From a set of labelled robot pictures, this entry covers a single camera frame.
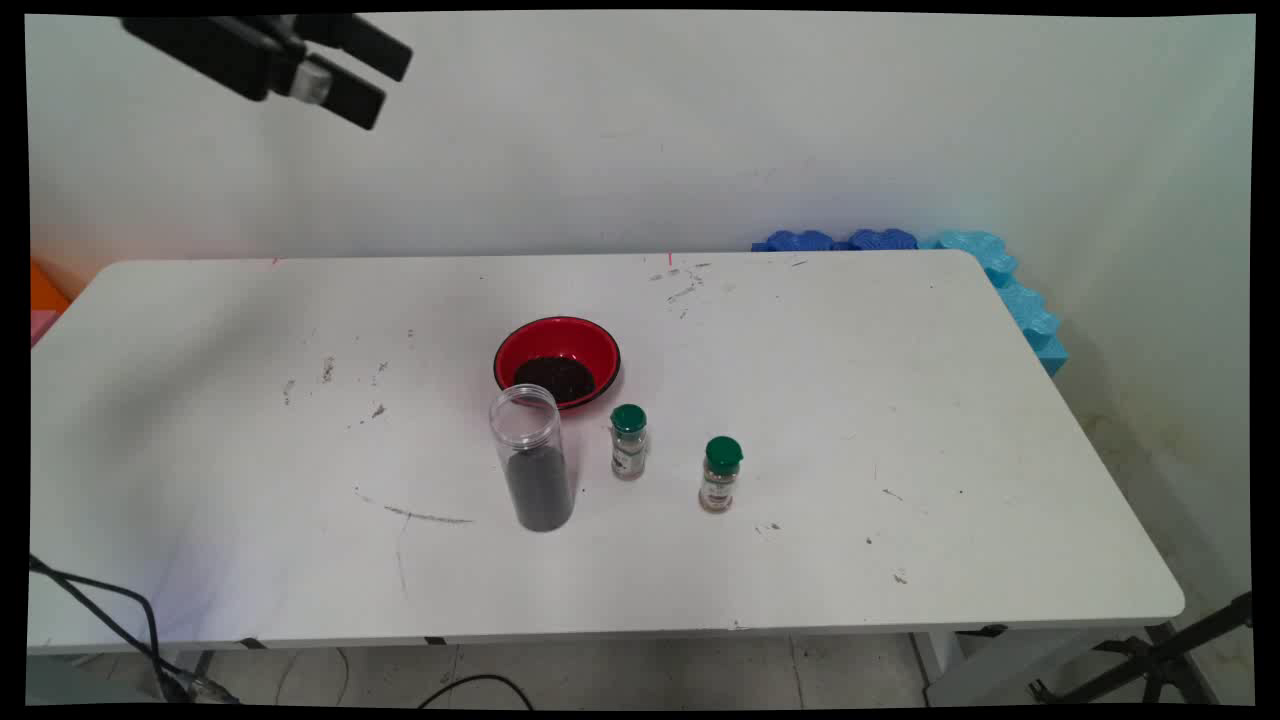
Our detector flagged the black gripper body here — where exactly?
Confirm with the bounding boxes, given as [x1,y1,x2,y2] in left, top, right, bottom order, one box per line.
[120,15,306,101]

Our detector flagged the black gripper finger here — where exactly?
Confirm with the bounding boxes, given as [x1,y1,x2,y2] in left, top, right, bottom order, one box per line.
[300,60,386,131]
[295,15,413,81]

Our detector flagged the clear plastic jar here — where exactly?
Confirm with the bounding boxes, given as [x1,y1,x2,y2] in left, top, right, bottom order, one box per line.
[488,384,578,533]

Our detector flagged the orange foam mat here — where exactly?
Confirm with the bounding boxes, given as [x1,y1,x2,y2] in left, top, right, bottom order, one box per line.
[30,260,71,313]

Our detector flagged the red bowl black rim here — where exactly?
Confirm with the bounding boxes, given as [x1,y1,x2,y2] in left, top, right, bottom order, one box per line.
[493,316,622,412]

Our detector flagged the black seed pile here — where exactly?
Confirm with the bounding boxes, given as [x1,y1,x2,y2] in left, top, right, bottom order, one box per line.
[513,355,597,403]

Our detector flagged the green-capped spice bottle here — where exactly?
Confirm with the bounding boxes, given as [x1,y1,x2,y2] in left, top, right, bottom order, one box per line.
[609,404,649,482]
[698,436,745,515]

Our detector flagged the dark blue foam mat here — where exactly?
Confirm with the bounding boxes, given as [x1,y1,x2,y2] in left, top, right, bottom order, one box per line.
[752,228,919,253]

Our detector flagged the light blue foam mat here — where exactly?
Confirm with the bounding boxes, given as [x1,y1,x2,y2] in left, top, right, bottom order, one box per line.
[920,230,1069,379]

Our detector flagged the white table leg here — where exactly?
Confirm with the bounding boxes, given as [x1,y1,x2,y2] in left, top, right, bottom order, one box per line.
[912,630,1101,707]

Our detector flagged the black tripod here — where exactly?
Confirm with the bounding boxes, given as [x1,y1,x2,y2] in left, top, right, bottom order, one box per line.
[1030,592,1253,706]

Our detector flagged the black floor cable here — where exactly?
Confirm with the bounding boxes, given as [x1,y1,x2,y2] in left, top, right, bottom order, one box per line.
[28,555,241,706]

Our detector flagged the black looped cable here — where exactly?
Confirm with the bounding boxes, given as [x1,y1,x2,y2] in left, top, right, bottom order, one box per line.
[418,673,536,709]

